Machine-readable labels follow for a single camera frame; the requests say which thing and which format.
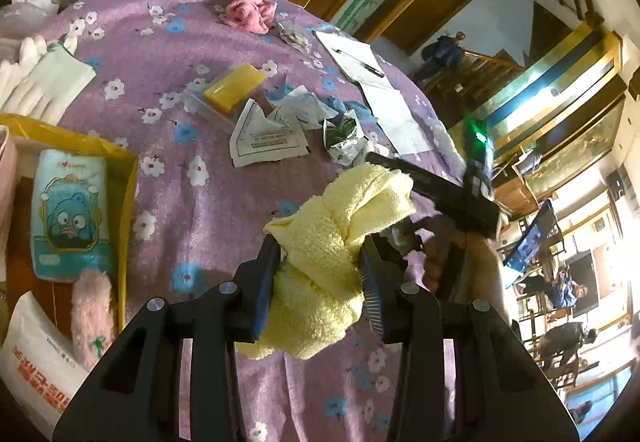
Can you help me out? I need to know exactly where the white notebook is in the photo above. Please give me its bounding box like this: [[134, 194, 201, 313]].
[[314, 29, 394, 85]]

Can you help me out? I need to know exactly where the white paper sheet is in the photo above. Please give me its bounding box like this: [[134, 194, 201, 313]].
[[360, 80, 436, 157]]

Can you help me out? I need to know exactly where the person's right hand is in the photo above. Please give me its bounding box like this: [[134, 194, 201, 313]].
[[422, 214, 516, 323]]

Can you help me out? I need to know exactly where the yellow towel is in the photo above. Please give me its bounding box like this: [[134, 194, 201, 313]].
[[234, 163, 418, 362]]

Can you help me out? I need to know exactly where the phone with blue screen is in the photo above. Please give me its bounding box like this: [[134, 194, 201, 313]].
[[502, 199, 559, 273]]

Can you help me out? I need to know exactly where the white knit glove green cuff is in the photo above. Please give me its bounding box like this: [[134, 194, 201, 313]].
[[10, 44, 98, 125]]

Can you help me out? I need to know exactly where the wooden door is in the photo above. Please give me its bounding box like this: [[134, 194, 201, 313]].
[[370, 0, 472, 55]]

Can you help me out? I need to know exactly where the pink cloth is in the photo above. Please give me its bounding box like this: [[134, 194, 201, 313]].
[[224, 0, 279, 35]]

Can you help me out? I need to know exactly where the green white packet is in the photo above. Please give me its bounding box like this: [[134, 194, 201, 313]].
[[322, 114, 372, 167]]

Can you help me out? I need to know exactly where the blue tissue pack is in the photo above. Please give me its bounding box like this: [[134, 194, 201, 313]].
[[30, 149, 111, 281]]

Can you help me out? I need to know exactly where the wooden stair railing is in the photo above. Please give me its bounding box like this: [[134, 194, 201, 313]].
[[430, 49, 526, 113]]

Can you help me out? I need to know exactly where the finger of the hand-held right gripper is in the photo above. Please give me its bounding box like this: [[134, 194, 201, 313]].
[[364, 152, 473, 219], [395, 216, 437, 253]]

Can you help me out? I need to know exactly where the clear plastic case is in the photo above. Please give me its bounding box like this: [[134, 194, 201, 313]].
[[181, 86, 239, 133]]

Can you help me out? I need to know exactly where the pink fluffy plush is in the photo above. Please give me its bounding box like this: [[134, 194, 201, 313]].
[[70, 268, 115, 373]]

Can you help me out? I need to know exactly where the gold framed partition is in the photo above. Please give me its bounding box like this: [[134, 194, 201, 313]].
[[470, 22, 629, 203]]

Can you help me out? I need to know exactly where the yellow sponge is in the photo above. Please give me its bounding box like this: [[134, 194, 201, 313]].
[[202, 63, 268, 115]]

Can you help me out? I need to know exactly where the black pen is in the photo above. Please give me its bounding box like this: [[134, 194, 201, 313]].
[[333, 46, 386, 78]]

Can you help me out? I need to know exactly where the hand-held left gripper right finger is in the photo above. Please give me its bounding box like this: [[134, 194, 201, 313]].
[[359, 239, 581, 442]]

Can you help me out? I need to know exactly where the white plastic bag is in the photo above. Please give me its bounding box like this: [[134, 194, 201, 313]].
[[0, 0, 62, 40]]

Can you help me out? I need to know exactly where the blue cloth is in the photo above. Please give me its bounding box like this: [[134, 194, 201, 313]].
[[327, 96, 379, 125]]

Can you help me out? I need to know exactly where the white plastic packet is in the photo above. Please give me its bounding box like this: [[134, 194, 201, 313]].
[[0, 291, 92, 439]]

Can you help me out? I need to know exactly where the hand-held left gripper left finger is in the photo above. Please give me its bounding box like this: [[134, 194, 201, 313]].
[[52, 234, 283, 442]]

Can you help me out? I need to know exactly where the clear plastic bag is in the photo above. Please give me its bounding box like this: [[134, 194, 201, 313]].
[[277, 20, 314, 54]]

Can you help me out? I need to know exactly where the yellow cardboard box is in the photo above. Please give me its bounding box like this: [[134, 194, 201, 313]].
[[0, 113, 140, 339]]

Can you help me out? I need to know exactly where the purple floral bedsheet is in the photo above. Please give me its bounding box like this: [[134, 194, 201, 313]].
[[0, 0, 501, 442]]

